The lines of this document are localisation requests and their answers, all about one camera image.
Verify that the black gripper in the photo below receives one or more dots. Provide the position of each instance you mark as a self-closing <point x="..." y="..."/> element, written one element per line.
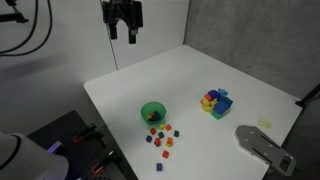
<point x="122" y="11"/>

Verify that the yellow cube block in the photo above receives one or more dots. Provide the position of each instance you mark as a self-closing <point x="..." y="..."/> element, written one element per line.
<point x="149" y="117"/>
<point x="161" y="126"/>

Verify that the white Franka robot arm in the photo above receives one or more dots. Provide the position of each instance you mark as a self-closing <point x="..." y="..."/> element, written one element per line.
<point x="26" y="156"/>

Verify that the green plastic bowl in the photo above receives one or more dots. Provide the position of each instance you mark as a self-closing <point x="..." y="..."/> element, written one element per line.
<point x="145" y="111"/>

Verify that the blue cube block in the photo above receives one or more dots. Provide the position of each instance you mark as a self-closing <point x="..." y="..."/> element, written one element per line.
<point x="159" y="166"/>
<point x="157" y="114"/>

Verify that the orange cube block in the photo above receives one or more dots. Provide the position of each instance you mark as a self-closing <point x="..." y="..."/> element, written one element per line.
<point x="168" y="127"/>

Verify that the orange toy piece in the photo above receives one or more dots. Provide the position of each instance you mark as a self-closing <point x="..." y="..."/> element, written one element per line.
<point x="208" y="97"/>

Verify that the red and black clamp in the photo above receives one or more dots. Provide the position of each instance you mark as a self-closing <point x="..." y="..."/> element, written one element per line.
<point x="104" y="162"/>
<point x="85" y="133"/>

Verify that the dark green cube block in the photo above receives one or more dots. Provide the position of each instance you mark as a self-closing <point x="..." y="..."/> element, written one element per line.
<point x="176" y="133"/>
<point x="161" y="135"/>

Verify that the purple cube block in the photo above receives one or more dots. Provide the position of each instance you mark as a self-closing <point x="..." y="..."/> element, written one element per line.
<point x="149" y="139"/>

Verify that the purple round toy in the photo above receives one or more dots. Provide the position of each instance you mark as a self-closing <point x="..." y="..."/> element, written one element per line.
<point x="213" y="94"/>

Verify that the yellow toy piece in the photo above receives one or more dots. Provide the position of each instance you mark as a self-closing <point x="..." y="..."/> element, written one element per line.
<point x="206" y="105"/>

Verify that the light blue toy piece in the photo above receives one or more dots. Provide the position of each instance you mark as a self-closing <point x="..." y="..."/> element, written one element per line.
<point x="222" y="91"/>

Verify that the orange and yellow block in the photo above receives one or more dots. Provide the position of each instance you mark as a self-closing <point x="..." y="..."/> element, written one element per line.
<point x="169" y="141"/>

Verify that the large blue toy cube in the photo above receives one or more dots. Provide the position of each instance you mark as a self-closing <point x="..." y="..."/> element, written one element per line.
<point x="220" y="107"/>

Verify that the large teal toy cube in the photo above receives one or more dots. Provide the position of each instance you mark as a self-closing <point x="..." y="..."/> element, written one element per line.
<point x="228" y="101"/>

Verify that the green toy block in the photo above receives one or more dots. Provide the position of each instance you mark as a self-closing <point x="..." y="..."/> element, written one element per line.
<point x="218" y="116"/>

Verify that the grey metal mounting plate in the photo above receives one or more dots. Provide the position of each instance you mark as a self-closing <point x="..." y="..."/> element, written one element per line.
<point x="256" y="143"/>

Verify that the black tripod leg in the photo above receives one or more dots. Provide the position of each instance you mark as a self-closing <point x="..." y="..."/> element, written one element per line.
<point x="310" y="95"/>

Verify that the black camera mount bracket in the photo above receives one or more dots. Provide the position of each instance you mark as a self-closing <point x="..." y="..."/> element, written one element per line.
<point x="13" y="17"/>

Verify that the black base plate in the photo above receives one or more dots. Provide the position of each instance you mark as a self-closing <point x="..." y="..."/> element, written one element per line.
<point x="70" y="156"/>

